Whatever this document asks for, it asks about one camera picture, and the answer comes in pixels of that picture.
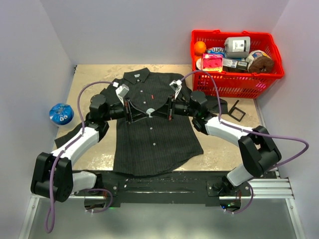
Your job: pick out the brown doughnut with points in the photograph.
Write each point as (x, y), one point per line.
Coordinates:
(261, 64)

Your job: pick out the black framed brooch card left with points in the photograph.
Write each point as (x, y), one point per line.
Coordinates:
(236, 113)

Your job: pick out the aluminium frame rail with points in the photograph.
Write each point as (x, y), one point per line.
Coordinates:
(280, 188)

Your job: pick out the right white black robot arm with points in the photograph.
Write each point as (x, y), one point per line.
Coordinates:
(258, 151)

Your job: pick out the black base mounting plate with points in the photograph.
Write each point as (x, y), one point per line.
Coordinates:
(177, 187)

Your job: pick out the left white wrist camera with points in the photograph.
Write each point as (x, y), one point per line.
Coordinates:
(121, 91)

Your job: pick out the orange fruit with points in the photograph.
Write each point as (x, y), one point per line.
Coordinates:
(199, 48)

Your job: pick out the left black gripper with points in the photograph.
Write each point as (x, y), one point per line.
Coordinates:
(130, 109)

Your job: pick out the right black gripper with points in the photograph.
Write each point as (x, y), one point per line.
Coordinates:
(166, 111)

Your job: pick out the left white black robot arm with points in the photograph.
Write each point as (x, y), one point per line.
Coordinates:
(53, 175)

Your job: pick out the grey labelled bag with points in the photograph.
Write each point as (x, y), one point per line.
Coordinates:
(237, 47)

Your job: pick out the blue wrapped round package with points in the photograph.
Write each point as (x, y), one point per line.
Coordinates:
(61, 114)

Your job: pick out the red plastic shopping basket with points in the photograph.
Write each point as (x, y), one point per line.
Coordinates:
(230, 84)

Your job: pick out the pink snack box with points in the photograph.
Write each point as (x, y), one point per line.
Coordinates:
(212, 62)

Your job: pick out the black pinstriped button shirt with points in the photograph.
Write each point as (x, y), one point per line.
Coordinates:
(149, 146)

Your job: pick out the white round labelled package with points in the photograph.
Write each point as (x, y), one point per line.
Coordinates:
(255, 55)

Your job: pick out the blue white barcode box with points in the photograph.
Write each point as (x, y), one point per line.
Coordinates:
(235, 64)

